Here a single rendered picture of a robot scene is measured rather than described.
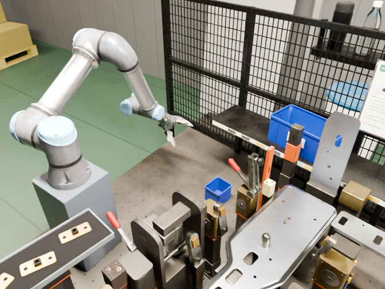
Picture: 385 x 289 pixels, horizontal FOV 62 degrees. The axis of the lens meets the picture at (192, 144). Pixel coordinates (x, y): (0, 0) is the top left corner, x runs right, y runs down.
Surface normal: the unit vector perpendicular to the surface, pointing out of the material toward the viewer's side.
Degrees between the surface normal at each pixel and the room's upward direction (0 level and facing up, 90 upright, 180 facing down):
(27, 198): 0
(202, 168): 0
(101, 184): 90
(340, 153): 90
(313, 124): 90
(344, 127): 90
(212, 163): 0
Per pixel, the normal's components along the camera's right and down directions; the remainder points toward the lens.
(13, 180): 0.00, -0.82
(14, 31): 0.90, 0.25
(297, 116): -0.76, 0.37
